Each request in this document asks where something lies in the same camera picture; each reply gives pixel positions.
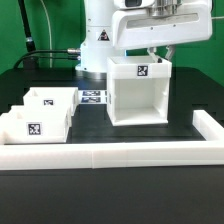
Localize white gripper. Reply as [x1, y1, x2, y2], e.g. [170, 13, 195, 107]
[112, 0, 212, 63]

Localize white drawer cabinet frame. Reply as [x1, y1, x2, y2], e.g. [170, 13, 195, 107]
[107, 56, 172, 126]

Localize white drawer box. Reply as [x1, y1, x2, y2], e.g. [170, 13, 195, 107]
[0, 106, 71, 144]
[23, 87, 79, 115]

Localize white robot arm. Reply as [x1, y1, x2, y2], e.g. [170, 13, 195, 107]
[76, 0, 212, 79]

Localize white fiducial marker sheet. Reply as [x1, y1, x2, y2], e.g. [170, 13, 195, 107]
[78, 90, 107, 104]

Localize white U-shaped border fence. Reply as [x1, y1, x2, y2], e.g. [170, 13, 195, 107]
[0, 110, 224, 170]

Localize black pole with clamp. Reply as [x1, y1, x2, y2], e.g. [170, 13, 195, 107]
[18, 0, 38, 70]

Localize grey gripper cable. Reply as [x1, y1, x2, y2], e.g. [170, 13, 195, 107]
[211, 14, 224, 23]

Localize white cable on wall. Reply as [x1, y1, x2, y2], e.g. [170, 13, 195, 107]
[39, 0, 54, 69]

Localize black cable into robot base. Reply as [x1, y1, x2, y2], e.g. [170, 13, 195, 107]
[13, 47, 82, 70]

